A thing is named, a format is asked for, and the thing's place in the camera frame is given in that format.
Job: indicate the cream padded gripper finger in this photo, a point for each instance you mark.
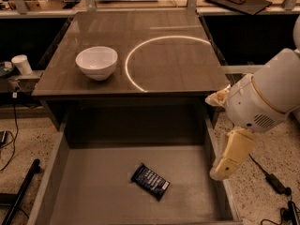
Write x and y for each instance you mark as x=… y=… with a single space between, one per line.
x=218 y=98
x=233 y=149

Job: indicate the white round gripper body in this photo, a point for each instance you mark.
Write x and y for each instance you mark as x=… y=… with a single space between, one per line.
x=249 y=105

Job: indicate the dark blue snack bar wrapper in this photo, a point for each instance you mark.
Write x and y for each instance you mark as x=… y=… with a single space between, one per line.
x=150 y=181

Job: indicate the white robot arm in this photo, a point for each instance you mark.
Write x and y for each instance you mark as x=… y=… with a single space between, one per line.
x=278 y=81

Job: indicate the open grey top drawer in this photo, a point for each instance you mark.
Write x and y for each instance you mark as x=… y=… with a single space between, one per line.
x=134 y=165

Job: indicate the black plug bottom right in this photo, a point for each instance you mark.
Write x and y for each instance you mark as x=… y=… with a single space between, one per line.
x=288 y=216

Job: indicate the black laptop on shelf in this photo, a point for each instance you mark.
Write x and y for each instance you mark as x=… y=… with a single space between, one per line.
x=250 y=7

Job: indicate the white ceramic bowl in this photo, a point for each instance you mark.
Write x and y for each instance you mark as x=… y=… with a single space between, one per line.
x=97 y=63

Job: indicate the black pole on floor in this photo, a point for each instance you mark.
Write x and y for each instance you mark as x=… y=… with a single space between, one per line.
x=15 y=199

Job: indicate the white paper cup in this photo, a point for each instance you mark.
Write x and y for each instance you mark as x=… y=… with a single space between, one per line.
x=22 y=64

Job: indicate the black power adapter with cable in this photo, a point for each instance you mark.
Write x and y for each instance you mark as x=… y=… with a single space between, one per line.
x=273 y=181

